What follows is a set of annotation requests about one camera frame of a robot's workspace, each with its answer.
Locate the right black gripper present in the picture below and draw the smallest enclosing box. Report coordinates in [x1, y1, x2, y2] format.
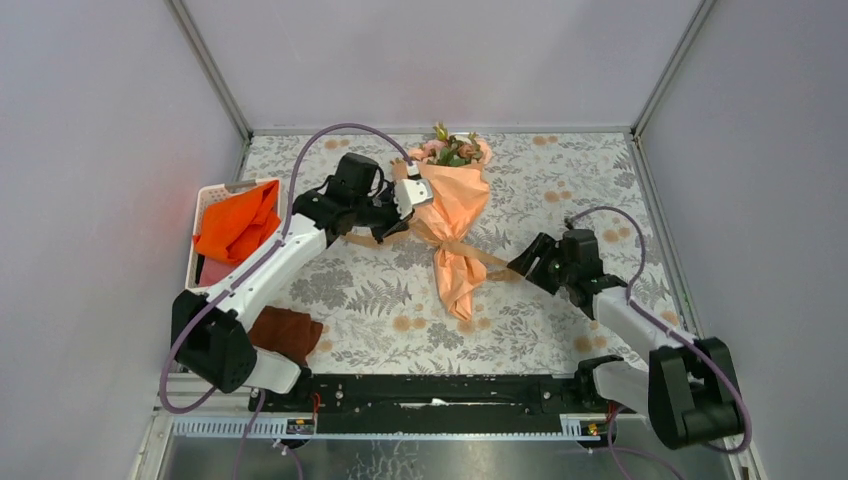
[506, 232, 576, 296]

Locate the tan satin ribbon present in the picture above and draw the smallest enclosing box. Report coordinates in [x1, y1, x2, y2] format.
[343, 222, 523, 283]

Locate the beige kraft wrapping paper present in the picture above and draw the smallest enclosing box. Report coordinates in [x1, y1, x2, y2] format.
[411, 158, 490, 323]

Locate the pink fake flower bouquet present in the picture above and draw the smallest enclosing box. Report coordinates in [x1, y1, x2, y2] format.
[408, 122, 493, 167]

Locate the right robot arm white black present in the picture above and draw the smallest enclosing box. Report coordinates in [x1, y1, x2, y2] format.
[507, 229, 751, 450]

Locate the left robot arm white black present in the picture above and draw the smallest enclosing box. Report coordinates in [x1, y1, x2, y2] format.
[169, 153, 433, 411]

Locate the floral patterned table mat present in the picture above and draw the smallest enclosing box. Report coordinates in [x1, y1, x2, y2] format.
[271, 133, 680, 374]

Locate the orange cloth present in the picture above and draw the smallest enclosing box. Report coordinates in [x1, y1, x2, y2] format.
[193, 180, 281, 266]

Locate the white plastic basket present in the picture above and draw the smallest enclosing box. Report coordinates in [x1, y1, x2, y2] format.
[185, 178, 284, 289]

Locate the brown cloth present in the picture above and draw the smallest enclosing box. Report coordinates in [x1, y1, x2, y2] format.
[248, 306, 324, 366]

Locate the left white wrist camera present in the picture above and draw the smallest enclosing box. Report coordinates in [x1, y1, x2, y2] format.
[394, 177, 434, 219]

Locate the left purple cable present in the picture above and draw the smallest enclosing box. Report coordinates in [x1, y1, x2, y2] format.
[158, 122, 419, 480]

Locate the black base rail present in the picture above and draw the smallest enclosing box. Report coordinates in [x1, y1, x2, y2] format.
[248, 374, 610, 437]

